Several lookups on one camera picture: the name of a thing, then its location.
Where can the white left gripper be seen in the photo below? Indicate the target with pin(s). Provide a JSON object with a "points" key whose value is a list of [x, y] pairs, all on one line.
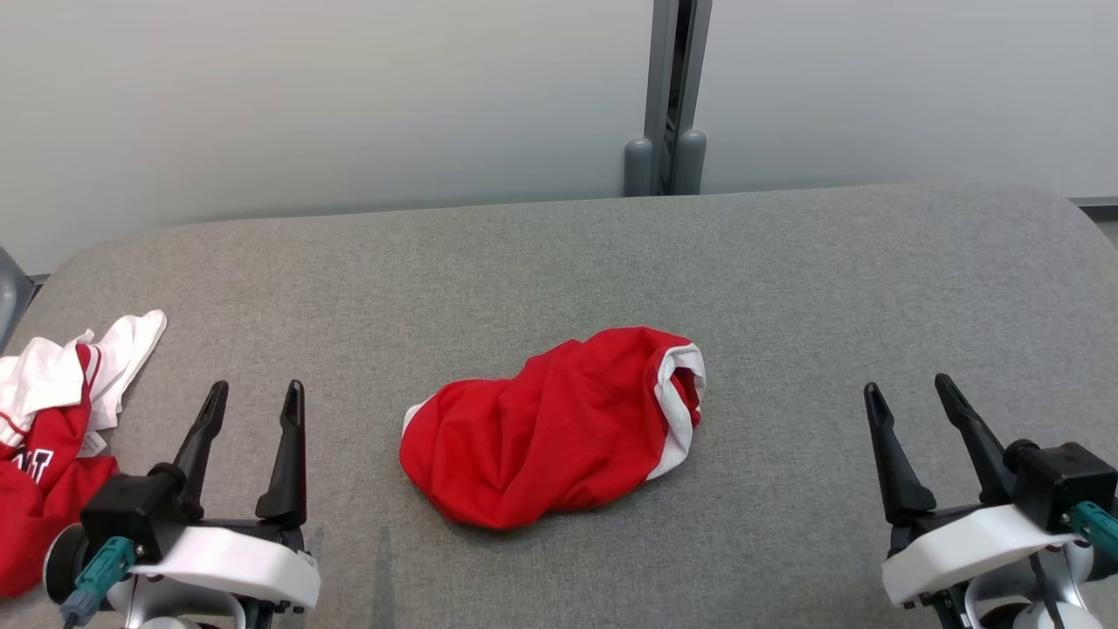
{"points": [[236, 559]]}

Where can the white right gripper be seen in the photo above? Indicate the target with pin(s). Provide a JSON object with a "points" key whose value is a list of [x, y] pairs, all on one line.
{"points": [[969, 546]]}

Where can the red shirt with white sleeves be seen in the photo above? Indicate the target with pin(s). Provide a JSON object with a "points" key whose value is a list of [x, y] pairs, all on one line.
{"points": [[541, 428], [44, 489]]}

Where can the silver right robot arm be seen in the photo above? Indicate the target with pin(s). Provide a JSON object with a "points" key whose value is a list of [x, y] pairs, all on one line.
{"points": [[1048, 611]]}

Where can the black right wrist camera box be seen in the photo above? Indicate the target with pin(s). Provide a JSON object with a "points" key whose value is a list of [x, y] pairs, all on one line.
{"points": [[1061, 480]]}

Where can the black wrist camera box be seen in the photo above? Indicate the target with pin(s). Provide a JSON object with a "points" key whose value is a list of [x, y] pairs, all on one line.
{"points": [[131, 511], [1061, 480]]}

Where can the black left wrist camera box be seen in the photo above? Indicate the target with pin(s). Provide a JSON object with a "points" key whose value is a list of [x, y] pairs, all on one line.
{"points": [[131, 511]]}

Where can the teal right camera connector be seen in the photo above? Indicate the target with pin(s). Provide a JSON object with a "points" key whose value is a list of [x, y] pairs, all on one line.
{"points": [[1096, 528]]}

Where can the teal camera connector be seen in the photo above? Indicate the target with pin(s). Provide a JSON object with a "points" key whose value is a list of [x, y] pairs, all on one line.
{"points": [[1096, 528], [100, 572]]}

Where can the teal left camera connector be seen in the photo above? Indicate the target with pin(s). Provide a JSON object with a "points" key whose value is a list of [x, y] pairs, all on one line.
{"points": [[100, 572]]}

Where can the grey metal rack frame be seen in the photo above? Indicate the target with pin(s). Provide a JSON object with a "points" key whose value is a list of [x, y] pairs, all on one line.
{"points": [[10, 297]]}

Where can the dark grey base rail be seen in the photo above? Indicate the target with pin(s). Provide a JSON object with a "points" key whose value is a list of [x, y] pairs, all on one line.
{"points": [[1096, 203]]}

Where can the grey metal partition post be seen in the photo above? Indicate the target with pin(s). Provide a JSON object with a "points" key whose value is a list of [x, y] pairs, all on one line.
{"points": [[659, 87]]}

